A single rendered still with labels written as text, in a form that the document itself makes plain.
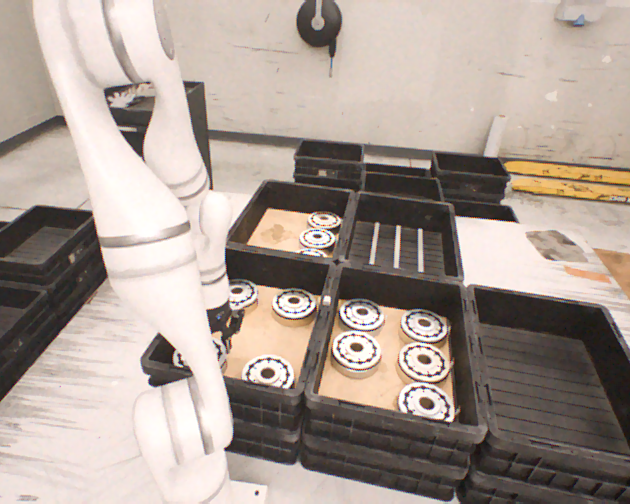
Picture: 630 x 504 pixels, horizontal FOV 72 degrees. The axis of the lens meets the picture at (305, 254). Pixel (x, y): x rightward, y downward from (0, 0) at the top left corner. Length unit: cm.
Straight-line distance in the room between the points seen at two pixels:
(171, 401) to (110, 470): 49
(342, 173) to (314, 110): 173
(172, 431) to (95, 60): 37
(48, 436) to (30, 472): 7
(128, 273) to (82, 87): 18
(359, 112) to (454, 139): 90
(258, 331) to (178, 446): 51
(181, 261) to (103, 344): 79
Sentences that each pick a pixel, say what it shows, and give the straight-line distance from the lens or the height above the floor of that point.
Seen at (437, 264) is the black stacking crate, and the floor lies 83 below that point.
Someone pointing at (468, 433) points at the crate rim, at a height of 93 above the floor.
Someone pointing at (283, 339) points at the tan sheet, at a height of 83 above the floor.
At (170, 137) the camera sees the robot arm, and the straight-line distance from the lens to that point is 53.
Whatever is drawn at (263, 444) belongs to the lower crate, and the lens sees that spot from 90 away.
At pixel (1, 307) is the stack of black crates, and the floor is 38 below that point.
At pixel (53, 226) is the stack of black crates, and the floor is 50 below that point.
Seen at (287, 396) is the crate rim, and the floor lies 93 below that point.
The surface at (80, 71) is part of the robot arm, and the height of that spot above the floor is 144.
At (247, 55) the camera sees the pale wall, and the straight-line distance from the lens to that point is 419.
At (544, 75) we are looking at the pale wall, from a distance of 429.
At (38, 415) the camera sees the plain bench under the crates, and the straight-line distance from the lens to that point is 114.
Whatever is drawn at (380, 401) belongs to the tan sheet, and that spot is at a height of 83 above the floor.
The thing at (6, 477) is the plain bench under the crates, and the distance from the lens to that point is 107.
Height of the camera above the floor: 153
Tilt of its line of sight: 35 degrees down
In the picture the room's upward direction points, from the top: 3 degrees clockwise
